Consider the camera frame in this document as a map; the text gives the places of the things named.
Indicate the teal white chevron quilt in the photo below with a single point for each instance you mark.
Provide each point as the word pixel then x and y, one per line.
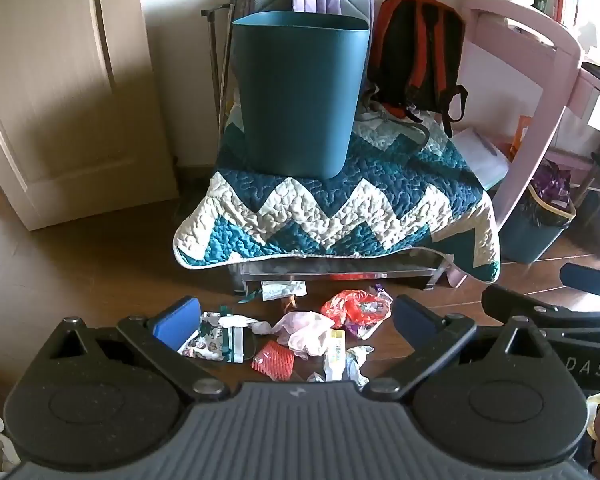
pixel 330 195

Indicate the purple foil wrapper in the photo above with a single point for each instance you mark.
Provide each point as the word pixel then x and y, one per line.
pixel 378 291

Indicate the orange bag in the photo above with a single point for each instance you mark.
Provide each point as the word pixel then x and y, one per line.
pixel 520 135

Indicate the beige door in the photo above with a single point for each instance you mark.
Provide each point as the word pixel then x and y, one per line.
pixel 55 85

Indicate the folded metal stand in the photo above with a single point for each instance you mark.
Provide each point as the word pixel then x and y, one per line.
pixel 215 60

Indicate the teal plastic waste bin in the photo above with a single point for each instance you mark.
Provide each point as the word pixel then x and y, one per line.
pixel 300 100

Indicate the silver foil wrapper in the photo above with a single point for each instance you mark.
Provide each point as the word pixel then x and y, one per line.
pixel 282 290

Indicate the small blue bin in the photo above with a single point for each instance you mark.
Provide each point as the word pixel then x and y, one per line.
pixel 530 235

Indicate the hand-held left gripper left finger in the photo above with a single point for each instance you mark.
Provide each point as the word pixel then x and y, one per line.
pixel 175 321

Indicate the red white snack wrapper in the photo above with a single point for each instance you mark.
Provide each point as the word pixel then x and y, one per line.
pixel 355 307

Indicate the pink desk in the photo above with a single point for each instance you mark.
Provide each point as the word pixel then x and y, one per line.
pixel 555 125

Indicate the white green snack wrapper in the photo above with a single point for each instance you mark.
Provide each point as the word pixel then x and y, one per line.
pixel 234 342

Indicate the crumpled silver wrapper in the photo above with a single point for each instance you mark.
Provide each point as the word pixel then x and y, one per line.
pixel 355 365

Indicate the white paper folder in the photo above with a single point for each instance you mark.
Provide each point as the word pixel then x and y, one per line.
pixel 475 150

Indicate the red foam mesh net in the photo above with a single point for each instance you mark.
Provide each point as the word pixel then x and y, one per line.
pixel 272 359

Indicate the small orange wrapper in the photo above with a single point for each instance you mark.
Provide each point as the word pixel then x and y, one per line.
pixel 290 303

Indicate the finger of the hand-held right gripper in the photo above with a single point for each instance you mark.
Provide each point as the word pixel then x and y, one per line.
pixel 525 305
pixel 592 280

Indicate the yellow white packet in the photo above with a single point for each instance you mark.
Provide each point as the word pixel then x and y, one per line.
pixel 334 355

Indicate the purple plastic bag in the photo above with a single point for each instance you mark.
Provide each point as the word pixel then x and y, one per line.
pixel 552 182

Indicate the twisted white tissue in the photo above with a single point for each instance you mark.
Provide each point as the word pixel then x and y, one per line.
pixel 260 327

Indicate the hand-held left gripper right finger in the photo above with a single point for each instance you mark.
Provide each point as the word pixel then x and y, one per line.
pixel 416 319

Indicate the red black backpack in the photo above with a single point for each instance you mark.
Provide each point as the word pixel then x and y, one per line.
pixel 415 50

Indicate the pink plastic bag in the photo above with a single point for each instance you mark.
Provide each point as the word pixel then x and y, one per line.
pixel 305 332

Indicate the floral printed wrapper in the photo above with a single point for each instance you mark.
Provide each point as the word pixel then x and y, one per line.
pixel 200 342

